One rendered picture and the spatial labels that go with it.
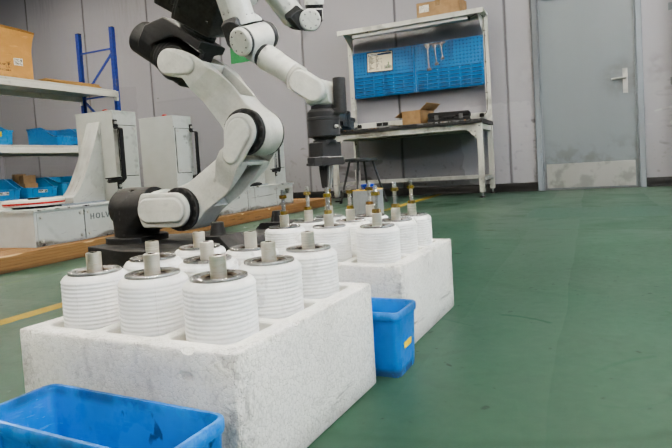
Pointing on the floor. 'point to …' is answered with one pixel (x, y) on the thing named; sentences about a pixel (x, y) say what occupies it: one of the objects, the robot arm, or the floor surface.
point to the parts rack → (11, 86)
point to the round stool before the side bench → (358, 172)
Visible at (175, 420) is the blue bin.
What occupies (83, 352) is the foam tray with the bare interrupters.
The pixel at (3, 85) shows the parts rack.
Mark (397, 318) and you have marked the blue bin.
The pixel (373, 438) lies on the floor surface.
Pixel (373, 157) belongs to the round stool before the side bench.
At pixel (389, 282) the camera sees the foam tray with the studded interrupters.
